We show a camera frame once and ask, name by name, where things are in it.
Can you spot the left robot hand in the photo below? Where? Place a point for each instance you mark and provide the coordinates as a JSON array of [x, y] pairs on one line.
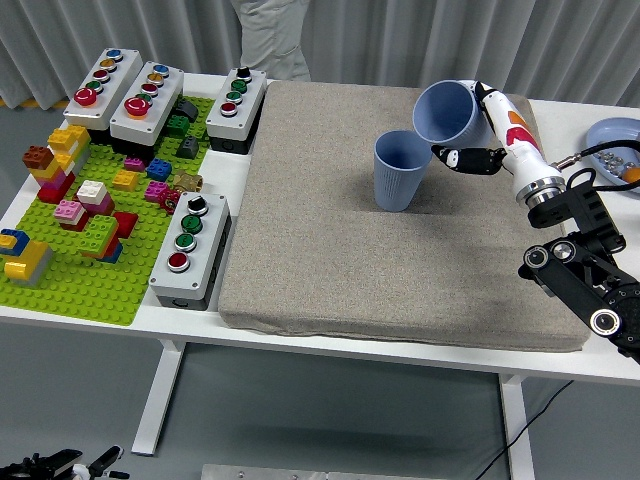
[[50, 467]]

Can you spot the light blue plate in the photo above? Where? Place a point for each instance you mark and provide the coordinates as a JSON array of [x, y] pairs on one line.
[[612, 131]]

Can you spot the white and pink brick stack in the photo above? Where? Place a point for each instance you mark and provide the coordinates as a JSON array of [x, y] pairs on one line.
[[95, 197]]

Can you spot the blue and yellow brick stack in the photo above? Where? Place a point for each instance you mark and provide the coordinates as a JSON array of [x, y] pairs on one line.
[[12, 242]]

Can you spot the yellow toy brick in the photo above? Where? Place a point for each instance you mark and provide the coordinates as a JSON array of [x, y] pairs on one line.
[[125, 180]]

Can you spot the grey pleated curtain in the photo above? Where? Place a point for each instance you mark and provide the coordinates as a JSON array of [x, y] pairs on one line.
[[400, 40]]

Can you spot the green studded baseplate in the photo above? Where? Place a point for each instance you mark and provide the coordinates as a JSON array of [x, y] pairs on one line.
[[90, 292]]

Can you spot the blue ribbed plastic cup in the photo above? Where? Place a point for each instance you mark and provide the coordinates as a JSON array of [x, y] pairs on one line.
[[445, 112], [397, 187]]

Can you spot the grey-brown fabric mat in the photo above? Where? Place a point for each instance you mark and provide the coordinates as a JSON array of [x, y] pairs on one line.
[[325, 240]]

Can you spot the grey sloped toy brick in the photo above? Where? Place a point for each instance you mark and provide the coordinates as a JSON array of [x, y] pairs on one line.
[[188, 148], [187, 110]]

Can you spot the grey five-button control box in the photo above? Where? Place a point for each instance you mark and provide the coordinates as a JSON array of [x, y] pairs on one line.
[[157, 112], [107, 95]]

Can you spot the yellow and grey brick stack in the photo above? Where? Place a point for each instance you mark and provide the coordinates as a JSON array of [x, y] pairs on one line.
[[27, 265]]

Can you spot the white table leg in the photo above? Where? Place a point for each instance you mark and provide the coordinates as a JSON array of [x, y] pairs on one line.
[[160, 395], [517, 430]]

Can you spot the brass valve fitting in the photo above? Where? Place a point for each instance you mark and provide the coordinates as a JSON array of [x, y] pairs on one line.
[[187, 182]]

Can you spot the small magenta toy brick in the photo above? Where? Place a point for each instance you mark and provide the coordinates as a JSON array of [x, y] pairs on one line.
[[134, 163]]

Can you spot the green orange blue brick stack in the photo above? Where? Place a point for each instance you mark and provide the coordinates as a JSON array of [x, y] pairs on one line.
[[100, 237]]

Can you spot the person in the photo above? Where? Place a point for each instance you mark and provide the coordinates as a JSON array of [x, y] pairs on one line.
[[272, 40]]

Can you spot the pink and red brick stack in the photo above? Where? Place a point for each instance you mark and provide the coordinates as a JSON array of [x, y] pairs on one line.
[[70, 212]]

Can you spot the multicolour brick tower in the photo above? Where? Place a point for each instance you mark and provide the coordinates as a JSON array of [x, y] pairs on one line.
[[57, 170]]

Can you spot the dark green toy brick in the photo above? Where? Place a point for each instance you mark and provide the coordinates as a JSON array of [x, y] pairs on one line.
[[177, 125]]

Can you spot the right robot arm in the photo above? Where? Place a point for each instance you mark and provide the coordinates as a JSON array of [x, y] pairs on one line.
[[585, 265]]

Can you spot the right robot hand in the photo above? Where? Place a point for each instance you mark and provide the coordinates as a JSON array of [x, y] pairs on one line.
[[520, 145]]

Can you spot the blue toy brick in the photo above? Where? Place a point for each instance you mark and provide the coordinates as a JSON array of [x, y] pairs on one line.
[[159, 169]]

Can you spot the red toy brick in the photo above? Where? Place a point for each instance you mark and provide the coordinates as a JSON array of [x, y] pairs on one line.
[[126, 223]]

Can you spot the grey four-button control box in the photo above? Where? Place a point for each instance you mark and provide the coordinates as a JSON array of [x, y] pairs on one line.
[[247, 107], [207, 240]]

